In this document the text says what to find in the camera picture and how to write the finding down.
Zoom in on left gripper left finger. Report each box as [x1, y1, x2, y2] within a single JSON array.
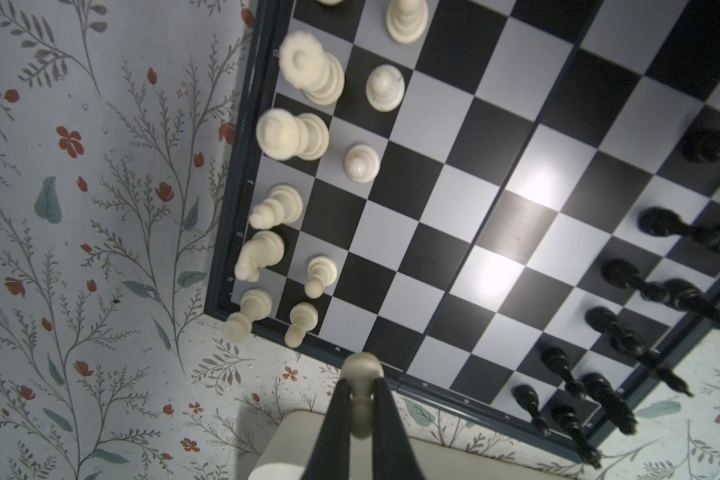
[[302, 379, 352, 480]]

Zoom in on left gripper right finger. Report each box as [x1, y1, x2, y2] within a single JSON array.
[[372, 378, 424, 480]]

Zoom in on white chess piece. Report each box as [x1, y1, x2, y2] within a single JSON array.
[[340, 352, 384, 439]]

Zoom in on black white chess board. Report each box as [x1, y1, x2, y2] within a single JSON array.
[[205, 1, 720, 436]]

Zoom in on white chess pieces on board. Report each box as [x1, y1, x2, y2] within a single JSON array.
[[214, 1, 442, 356]]

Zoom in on black chess pieces on board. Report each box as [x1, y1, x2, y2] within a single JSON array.
[[492, 125, 720, 459]]

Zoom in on white plastic tray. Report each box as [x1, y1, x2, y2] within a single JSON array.
[[248, 411, 562, 480]]

